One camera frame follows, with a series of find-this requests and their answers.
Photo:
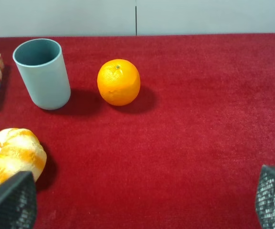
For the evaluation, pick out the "orange fruit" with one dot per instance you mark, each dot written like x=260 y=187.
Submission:
x=118 y=82

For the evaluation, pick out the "orange white bread toy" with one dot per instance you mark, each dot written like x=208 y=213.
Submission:
x=20 y=150

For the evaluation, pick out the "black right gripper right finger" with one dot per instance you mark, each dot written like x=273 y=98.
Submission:
x=265 y=197

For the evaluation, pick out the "red velvet tablecloth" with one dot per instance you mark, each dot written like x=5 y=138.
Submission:
x=186 y=153

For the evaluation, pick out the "grey blue cup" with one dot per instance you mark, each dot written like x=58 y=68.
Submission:
x=41 y=65

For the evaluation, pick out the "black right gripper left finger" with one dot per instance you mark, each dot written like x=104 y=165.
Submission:
x=18 y=203

